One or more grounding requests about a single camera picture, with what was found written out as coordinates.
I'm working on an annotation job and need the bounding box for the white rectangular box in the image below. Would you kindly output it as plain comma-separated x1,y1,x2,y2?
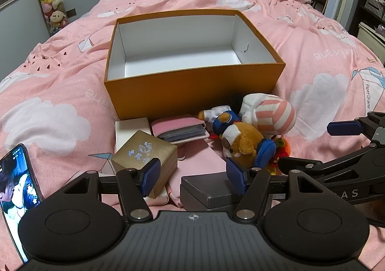
115,117,169,207

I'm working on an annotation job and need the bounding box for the white plush doll striped hat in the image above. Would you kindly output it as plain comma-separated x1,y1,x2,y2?
228,93,297,140

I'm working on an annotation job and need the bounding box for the orange cardboard box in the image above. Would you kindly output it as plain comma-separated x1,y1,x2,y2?
104,10,286,121

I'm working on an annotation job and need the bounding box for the checkered storage basket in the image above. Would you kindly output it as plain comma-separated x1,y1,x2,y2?
364,0,385,14

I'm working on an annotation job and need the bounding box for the pink printed blanket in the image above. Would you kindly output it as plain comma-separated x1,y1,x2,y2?
0,0,385,271

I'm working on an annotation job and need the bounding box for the small orange red plush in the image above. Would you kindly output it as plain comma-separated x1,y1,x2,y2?
269,136,292,176

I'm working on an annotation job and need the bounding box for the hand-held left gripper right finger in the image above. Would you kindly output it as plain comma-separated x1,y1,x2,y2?
226,158,331,221

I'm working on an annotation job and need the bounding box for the dark grey box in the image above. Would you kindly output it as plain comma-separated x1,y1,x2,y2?
180,172,250,211

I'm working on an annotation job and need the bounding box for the smartphone with lit screen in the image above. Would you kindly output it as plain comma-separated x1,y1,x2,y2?
0,144,44,264

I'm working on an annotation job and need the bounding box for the white storage bin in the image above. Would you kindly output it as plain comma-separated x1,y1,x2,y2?
356,21,385,61

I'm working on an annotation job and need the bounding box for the pink card wallet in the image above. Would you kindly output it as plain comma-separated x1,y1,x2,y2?
150,114,209,143

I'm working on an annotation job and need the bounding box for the sailor duck plush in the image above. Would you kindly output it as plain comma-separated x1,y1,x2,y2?
199,105,241,139

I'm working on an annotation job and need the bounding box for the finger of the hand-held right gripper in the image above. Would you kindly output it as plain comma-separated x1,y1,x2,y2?
278,143,385,188
327,111,385,141

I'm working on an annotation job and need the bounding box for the pink fabric pouch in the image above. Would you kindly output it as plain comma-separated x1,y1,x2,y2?
165,139,231,208

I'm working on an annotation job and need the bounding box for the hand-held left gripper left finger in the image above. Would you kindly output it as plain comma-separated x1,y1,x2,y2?
62,158,161,222

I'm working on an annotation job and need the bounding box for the brown white plush dog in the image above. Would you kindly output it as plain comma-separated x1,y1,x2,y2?
221,122,276,169

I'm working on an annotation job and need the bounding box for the gold gift box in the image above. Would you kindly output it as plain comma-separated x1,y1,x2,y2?
111,130,178,199

